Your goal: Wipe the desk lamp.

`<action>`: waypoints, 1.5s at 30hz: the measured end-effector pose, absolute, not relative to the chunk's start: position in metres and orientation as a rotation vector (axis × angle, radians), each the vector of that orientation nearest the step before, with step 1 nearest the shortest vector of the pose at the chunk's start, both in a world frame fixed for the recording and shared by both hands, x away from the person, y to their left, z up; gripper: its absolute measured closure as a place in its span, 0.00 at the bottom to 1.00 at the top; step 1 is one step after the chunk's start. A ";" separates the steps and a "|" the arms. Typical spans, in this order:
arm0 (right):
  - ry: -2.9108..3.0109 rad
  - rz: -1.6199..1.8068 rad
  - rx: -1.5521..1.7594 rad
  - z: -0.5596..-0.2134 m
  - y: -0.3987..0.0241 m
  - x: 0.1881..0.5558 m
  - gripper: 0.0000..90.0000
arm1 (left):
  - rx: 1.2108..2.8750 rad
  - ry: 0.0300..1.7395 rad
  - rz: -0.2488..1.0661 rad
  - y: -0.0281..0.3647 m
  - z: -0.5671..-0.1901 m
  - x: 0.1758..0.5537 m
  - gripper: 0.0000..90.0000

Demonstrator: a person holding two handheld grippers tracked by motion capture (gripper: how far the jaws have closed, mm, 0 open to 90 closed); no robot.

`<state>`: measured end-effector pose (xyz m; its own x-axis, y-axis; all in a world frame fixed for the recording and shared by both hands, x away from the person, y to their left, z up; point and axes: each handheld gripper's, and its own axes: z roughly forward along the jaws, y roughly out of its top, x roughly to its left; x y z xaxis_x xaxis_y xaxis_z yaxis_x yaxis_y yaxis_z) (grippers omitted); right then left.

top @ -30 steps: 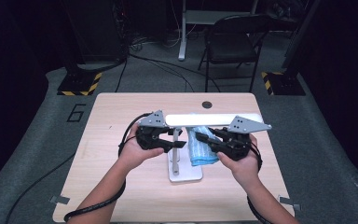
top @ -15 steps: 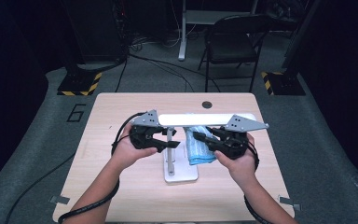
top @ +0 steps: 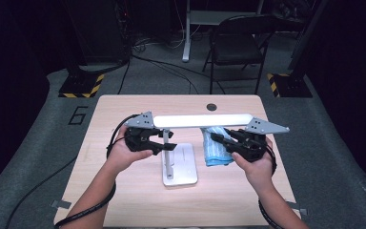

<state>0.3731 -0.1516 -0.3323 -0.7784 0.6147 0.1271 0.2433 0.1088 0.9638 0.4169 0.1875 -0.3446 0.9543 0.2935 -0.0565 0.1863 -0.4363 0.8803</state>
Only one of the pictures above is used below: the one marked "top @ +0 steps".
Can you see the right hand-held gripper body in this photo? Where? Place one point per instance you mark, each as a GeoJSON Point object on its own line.
{"type": "Point", "coordinates": [252, 146]}

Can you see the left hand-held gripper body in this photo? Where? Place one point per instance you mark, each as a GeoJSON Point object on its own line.
{"type": "Point", "coordinates": [138, 136]}

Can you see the blue striped cloth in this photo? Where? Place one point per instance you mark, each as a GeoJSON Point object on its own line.
{"type": "Point", "coordinates": [214, 152]}

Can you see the white desk lamp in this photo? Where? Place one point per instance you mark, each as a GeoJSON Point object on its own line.
{"type": "Point", "coordinates": [203, 120]}

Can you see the person's left hand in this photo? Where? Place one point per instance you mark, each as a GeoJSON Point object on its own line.
{"type": "Point", "coordinates": [120, 157]}

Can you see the person's right hand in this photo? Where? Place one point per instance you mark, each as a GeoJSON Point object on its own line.
{"type": "Point", "coordinates": [262, 173]}

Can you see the black round table grommet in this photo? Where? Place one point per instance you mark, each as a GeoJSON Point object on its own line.
{"type": "Point", "coordinates": [211, 107]}

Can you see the black stand with striped base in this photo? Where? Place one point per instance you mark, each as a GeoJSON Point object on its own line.
{"type": "Point", "coordinates": [79, 86]}
{"type": "Point", "coordinates": [294, 86]}

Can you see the grey tape strip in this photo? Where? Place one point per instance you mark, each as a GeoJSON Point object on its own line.
{"type": "Point", "coordinates": [302, 211]}
{"type": "Point", "coordinates": [61, 204]}

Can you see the black folding chair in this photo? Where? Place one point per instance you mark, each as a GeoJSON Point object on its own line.
{"type": "Point", "coordinates": [235, 47]}

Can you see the white standing desk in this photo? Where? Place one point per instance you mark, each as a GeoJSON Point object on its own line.
{"type": "Point", "coordinates": [187, 38]}

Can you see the black equipment cabinet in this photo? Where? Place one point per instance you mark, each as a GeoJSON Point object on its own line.
{"type": "Point", "coordinates": [98, 31]}

